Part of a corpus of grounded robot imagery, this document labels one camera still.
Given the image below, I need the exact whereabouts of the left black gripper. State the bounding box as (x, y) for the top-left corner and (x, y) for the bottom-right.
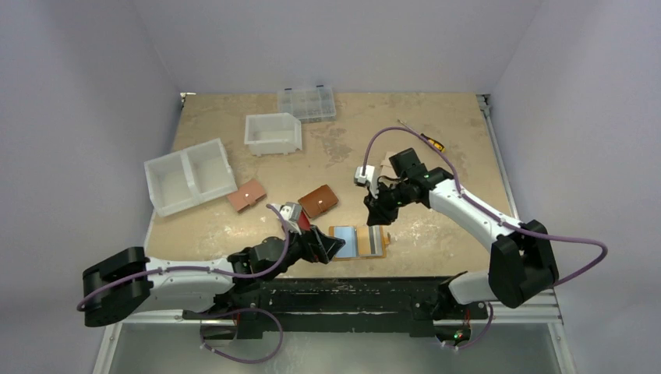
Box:
(263, 221), (344, 281)

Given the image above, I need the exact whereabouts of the light blue credit card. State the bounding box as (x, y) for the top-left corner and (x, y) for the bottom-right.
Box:
(331, 226), (358, 260)

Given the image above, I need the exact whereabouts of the orange card holder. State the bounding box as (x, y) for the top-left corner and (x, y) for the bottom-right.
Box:
(329, 226), (391, 261)

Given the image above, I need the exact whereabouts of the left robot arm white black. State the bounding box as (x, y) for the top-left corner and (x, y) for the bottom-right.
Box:
(76, 226), (346, 327)

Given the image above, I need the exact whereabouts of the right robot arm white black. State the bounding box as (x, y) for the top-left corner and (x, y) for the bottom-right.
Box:
(354, 148), (559, 317)

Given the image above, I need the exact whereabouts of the dark red card holder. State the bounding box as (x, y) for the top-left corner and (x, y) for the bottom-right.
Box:
(297, 213), (310, 232)

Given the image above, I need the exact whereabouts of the beige card holder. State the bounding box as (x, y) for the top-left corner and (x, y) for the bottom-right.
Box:
(380, 151), (397, 178)

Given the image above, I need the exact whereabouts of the brown leather card holder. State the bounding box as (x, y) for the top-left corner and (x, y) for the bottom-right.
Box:
(298, 185), (339, 219)

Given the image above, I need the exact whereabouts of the pink tan card holder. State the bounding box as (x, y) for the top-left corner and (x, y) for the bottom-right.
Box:
(227, 178), (267, 213)

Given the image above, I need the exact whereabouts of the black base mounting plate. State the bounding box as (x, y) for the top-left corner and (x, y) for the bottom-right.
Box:
(182, 277), (491, 340)

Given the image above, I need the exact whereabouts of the white small open bin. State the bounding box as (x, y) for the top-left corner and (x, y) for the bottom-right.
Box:
(244, 113), (303, 157)

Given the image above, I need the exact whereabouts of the clear compartment organizer box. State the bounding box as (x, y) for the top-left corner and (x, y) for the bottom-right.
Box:
(277, 85), (337, 123)

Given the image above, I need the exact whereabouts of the white two-compartment bin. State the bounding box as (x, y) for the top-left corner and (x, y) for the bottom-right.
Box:
(143, 138), (238, 217)

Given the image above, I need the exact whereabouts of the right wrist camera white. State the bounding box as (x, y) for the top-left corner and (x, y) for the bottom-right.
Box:
(354, 165), (379, 198)

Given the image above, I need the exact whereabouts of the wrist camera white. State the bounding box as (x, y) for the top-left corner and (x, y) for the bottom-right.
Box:
(354, 165), (379, 198)
(278, 202), (302, 235)

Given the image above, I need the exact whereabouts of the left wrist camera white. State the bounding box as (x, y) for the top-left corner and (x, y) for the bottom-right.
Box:
(278, 202), (302, 235)

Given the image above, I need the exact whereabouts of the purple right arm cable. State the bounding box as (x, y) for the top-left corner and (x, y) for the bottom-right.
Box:
(361, 125), (609, 288)

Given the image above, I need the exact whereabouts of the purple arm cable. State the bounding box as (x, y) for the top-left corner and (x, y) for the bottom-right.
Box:
(361, 125), (609, 288)
(76, 203), (293, 312)

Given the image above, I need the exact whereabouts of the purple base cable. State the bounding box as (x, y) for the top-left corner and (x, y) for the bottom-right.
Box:
(199, 305), (285, 365)

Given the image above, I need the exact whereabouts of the aluminium frame rail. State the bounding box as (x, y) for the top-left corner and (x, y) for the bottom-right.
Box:
(94, 291), (575, 373)

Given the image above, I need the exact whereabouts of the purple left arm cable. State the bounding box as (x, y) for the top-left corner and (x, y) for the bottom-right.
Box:
(76, 203), (293, 312)

